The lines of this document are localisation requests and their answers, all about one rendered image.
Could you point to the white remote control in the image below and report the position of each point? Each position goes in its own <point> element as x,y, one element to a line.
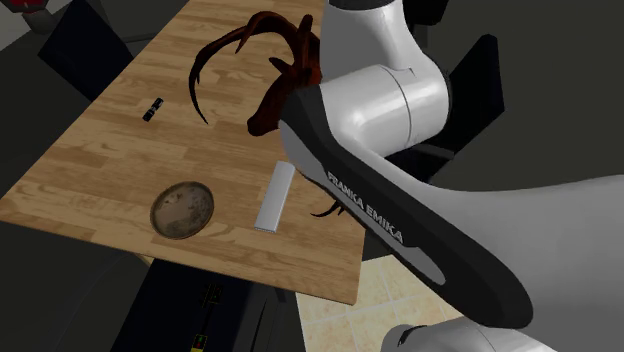
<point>275,196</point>

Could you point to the small black cylinder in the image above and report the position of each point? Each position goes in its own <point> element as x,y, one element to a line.
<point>153,109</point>

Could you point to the brown round plate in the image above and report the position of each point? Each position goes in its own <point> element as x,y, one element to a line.
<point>182,209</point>

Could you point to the dark red deer head figure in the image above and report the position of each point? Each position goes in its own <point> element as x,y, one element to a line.
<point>280,97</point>

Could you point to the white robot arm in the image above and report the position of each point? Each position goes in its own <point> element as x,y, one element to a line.
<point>385,105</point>

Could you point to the dark robot stand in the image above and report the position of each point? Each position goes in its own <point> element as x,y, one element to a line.
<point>475,92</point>

